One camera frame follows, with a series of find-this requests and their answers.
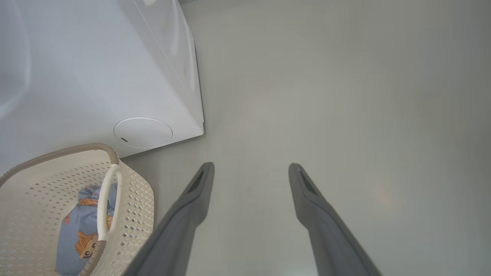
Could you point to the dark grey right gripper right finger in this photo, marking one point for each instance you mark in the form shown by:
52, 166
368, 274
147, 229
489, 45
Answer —
330, 237

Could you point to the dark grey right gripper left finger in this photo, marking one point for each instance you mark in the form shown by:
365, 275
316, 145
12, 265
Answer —
180, 230

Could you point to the blue cartoon print garment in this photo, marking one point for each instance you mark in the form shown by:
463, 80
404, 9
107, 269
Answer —
74, 234

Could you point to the cream perforated laundry basket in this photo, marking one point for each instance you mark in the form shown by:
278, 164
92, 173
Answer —
38, 207

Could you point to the white front-load washing machine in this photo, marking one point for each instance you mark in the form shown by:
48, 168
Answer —
96, 69

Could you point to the round white filter cover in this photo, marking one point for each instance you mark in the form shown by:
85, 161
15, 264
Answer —
144, 132

